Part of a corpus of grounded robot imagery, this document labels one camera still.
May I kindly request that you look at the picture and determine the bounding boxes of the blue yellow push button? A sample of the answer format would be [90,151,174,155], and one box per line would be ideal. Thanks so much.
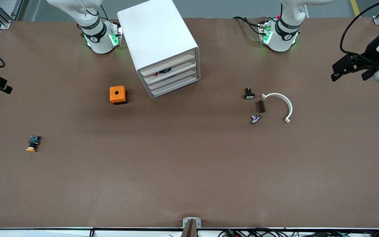
[25,135,42,153]

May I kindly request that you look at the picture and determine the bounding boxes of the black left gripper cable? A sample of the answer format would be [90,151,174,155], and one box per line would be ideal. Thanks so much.
[340,0,379,56]

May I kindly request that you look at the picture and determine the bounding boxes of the white curved plastic bracket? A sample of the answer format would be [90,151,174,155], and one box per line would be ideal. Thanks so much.
[261,93,293,124]

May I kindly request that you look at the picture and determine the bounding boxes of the black left arm base cable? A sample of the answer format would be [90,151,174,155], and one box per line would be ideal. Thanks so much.
[232,16,263,34]

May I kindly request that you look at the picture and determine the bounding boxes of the black arm base cable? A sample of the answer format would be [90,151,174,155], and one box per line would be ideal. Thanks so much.
[99,4,121,27]
[232,16,263,34]

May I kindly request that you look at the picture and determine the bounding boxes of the orange button enclosure box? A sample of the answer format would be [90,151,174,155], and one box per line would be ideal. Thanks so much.
[110,86,128,105]

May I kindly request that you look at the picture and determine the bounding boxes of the black right arm base cable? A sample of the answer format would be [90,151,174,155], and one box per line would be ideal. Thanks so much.
[99,4,121,27]

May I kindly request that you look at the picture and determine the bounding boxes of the black cable bundle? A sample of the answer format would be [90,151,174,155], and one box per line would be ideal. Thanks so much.
[217,228,379,237]

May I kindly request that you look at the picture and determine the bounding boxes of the grey metal bracket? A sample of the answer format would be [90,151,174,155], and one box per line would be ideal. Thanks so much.
[183,217,202,228]

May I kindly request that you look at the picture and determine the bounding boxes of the brown tapered post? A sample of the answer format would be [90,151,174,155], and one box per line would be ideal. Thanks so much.
[180,220,198,237]

